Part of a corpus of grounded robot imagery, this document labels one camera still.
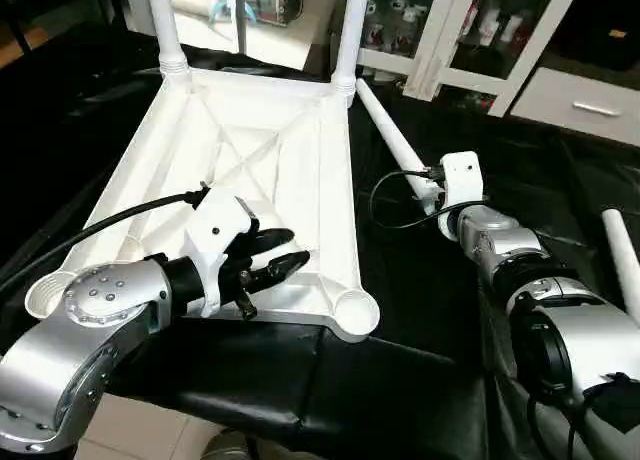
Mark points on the blue grey floor appliance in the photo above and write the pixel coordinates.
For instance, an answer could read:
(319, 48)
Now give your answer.
(265, 0)

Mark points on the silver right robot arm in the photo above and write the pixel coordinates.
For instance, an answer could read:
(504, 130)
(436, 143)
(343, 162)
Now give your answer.
(560, 310)

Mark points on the white plastic table leg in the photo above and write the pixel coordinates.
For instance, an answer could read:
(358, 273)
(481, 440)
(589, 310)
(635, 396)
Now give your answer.
(350, 35)
(625, 265)
(165, 25)
(395, 145)

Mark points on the black work mat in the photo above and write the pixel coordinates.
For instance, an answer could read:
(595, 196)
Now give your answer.
(420, 360)

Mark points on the white plastic table top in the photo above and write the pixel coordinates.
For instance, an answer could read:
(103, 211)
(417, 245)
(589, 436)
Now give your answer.
(250, 150)

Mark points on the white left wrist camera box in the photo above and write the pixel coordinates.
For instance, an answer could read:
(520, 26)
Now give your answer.
(215, 245)

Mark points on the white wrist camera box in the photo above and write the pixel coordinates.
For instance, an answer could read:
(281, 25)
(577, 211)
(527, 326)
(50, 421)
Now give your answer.
(462, 180)
(215, 245)

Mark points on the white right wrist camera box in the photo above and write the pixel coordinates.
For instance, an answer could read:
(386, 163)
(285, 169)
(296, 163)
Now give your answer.
(462, 180)

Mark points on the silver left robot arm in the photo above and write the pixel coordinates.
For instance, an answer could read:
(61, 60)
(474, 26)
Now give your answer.
(80, 350)

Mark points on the white drawer unit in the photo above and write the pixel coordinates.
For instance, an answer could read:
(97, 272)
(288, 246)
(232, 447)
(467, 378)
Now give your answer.
(590, 108)

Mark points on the white glass-door cabinet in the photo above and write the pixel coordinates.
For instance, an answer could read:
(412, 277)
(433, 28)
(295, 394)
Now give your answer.
(470, 30)

